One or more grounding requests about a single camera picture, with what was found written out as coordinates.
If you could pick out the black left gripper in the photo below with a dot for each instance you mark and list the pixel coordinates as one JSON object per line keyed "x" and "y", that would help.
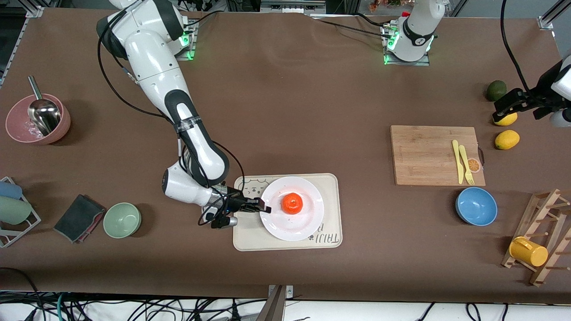
{"x": 531, "y": 98}

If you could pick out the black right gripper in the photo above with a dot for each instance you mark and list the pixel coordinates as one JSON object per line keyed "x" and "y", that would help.
{"x": 237, "y": 203}

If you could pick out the orange fruit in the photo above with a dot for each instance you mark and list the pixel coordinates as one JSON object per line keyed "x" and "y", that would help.
{"x": 292, "y": 203}

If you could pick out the white round plate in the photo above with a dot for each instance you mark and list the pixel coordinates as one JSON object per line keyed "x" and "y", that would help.
{"x": 308, "y": 223}

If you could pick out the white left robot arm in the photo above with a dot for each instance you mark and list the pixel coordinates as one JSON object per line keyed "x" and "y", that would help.
{"x": 417, "y": 31}

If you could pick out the yellow lemon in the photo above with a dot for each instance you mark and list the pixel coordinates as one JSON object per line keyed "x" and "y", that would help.
{"x": 507, "y": 140}
{"x": 509, "y": 119}

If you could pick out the dark green avocado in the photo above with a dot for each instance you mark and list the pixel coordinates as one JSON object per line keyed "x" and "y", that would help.
{"x": 494, "y": 90}

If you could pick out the yellow plastic fork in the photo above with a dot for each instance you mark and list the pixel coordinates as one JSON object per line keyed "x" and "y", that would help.
{"x": 464, "y": 158}

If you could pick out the orange slice charm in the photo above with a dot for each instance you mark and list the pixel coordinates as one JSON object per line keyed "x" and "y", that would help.
{"x": 475, "y": 166}

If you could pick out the yellow plastic knife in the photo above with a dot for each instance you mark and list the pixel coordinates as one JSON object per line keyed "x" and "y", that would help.
{"x": 459, "y": 169}

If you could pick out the cream tray with bear print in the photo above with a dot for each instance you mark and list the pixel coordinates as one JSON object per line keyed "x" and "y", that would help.
{"x": 332, "y": 196}

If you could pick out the bamboo cutting board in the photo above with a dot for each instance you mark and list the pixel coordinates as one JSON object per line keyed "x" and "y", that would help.
{"x": 419, "y": 156}

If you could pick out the blue bowl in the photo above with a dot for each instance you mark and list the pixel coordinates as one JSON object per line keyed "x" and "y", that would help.
{"x": 476, "y": 207}

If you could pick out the wooden peg mug rack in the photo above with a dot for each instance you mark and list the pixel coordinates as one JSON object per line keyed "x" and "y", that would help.
{"x": 528, "y": 229}

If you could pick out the pale green bowl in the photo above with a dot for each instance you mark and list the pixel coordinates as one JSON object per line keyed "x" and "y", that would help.
{"x": 121, "y": 220}

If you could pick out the yellow mug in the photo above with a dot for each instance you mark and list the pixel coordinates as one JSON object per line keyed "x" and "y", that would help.
{"x": 531, "y": 254}

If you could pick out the dark grey folded cloth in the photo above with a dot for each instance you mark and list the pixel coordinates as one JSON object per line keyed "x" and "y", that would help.
{"x": 78, "y": 218}

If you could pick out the grey metal box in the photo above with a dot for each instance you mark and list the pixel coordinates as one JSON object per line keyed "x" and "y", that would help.
{"x": 292, "y": 6}

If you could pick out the metal scoop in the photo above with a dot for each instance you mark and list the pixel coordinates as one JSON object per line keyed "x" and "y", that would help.
{"x": 44, "y": 113}

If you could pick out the pale green cup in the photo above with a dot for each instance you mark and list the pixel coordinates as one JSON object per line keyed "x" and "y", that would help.
{"x": 13, "y": 210}

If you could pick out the light blue cup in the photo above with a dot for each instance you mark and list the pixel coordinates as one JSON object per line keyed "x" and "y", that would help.
{"x": 10, "y": 191}

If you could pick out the pink bowl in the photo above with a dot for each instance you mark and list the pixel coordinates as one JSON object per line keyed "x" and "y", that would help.
{"x": 18, "y": 120}

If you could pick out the aluminium corner bracket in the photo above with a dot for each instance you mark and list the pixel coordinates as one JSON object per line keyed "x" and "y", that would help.
{"x": 545, "y": 23}
{"x": 35, "y": 12}

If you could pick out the grey metal table bracket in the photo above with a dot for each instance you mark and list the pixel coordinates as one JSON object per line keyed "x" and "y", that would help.
{"x": 276, "y": 307}

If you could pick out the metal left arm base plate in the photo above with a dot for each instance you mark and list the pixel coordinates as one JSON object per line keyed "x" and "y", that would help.
{"x": 401, "y": 63}

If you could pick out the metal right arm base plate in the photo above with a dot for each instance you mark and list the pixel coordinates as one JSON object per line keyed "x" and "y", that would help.
{"x": 192, "y": 49}

